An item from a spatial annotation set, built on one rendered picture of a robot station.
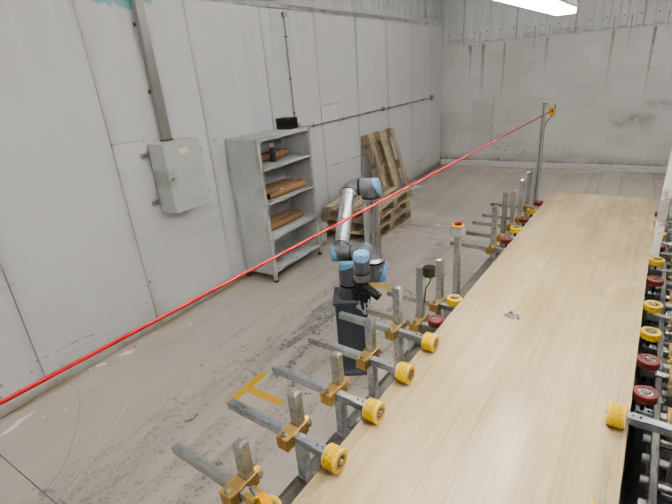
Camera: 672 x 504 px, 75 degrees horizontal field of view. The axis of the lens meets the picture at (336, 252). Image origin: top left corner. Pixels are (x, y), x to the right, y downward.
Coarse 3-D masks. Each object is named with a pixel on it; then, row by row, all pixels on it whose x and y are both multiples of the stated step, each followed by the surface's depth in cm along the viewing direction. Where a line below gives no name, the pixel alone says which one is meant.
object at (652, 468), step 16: (656, 352) 199; (640, 384) 263; (656, 384) 176; (656, 416) 161; (640, 432) 202; (640, 448) 187; (656, 448) 148; (640, 464) 175; (656, 464) 142; (656, 480) 137; (640, 496) 154; (656, 496) 132
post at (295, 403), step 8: (288, 392) 149; (296, 392) 148; (288, 400) 149; (296, 400) 148; (296, 408) 149; (296, 416) 150; (296, 424) 152; (296, 448) 157; (296, 456) 159; (304, 456) 158; (304, 464) 159; (304, 472) 160
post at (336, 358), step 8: (336, 352) 167; (336, 360) 166; (336, 368) 168; (336, 376) 169; (336, 408) 176; (344, 408) 176; (336, 416) 178; (344, 416) 177; (344, 424) 178; (344, 432) 180
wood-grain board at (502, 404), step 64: (512, 256) 286; (576, 256) 278; (640, 256) 271; (448, 320) 220; (512, 320) 216; (576, 320) 212; (640, 320) 207; (448, 384) 176; (512, 384) 173; (576, 384) 171; (384, 448) 149; (448, 448) 147; (512, 448) 145; (576, 448) 143
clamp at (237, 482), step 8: (256, 464) 138; (256, 472) 135; (232, 480) 133; (240, 480) 133; (248, 480) 133; (256, 480) 136; (224, 488) 131; (232, 488) 131; (240, 488) 131; (224, 496) 129; (232, 496) 128
